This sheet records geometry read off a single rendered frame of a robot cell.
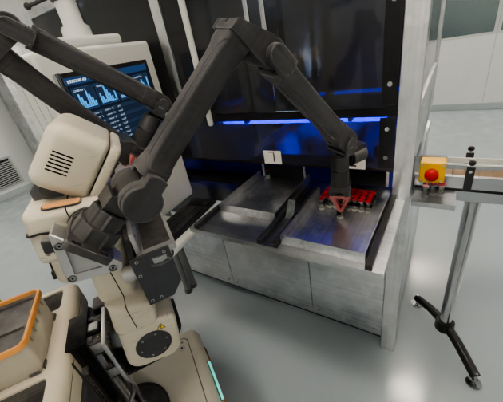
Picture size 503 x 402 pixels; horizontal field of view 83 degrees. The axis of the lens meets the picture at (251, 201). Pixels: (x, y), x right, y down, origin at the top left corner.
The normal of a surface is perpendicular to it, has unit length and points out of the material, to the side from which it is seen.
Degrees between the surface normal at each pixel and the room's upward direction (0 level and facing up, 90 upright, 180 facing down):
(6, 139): 90
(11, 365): 92
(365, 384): 0
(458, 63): 90
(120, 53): 90
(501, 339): 0
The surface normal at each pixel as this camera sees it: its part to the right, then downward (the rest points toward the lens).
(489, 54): -0.52, 0.49
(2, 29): 0.55, 0.46
